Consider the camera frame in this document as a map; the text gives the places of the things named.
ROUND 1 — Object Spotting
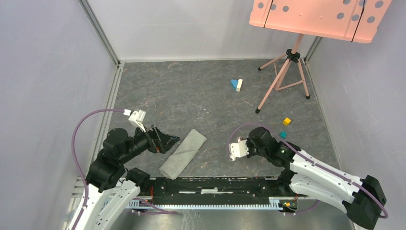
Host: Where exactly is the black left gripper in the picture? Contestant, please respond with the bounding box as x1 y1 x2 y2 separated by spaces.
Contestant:
119 121 180 163

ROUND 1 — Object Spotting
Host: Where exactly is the grey cloth napkin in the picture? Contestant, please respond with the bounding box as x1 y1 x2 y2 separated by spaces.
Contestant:
159 129 207 180

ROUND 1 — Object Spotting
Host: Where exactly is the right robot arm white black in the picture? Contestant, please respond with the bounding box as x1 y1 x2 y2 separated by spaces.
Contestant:
241 126 388 230

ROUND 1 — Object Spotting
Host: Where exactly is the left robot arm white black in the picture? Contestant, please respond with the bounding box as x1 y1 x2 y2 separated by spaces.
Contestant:
68 126 180 230

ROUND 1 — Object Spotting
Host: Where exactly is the teal cube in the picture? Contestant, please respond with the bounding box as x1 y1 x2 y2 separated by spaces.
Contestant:
279 131 287 139

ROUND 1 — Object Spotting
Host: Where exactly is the yellow cube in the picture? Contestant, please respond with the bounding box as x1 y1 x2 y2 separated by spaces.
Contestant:
282 117 292 126

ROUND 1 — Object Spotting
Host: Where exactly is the blue and white block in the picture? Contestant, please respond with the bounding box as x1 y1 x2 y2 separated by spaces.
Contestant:
230 79 243 92

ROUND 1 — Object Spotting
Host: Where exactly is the pink music stand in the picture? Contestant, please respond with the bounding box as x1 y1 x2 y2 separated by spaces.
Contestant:
249 0 391 113

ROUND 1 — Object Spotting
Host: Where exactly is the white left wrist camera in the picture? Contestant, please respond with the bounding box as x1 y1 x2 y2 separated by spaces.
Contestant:
123 109 146 133

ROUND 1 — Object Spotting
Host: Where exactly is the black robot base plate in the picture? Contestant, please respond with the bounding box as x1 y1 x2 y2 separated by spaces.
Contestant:
136 176 303 206

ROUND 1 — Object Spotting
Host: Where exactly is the white slotted cable duct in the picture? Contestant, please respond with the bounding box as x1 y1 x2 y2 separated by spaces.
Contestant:
126 198 283 210

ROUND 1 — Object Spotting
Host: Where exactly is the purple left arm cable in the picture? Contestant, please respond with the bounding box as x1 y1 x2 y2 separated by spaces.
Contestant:
71 109 179 230

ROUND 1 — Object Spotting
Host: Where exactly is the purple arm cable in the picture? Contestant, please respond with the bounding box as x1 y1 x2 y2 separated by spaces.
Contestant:
71 109 179 230
227 123 390 219

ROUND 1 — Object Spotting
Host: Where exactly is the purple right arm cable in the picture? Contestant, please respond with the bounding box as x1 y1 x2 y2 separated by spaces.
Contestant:
227 123 390 219

